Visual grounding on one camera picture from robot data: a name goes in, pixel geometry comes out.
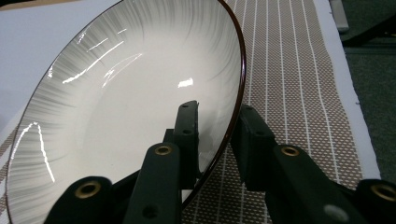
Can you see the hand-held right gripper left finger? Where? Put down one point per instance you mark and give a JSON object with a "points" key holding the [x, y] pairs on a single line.
{"points": [[162, 186]]}

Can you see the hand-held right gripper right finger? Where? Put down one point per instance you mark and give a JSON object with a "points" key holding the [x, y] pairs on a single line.
{"points": [[280, 180]]}

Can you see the white plate with dark rim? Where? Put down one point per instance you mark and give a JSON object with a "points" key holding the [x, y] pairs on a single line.
{"points": [[124, 93]]}

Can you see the striped brown placemat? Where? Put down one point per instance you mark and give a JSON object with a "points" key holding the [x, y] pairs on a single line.
{"points": [[295, 93]]}

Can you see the white metal desk frame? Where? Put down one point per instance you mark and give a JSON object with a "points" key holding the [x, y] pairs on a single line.
{"points": [[338, 15]]}

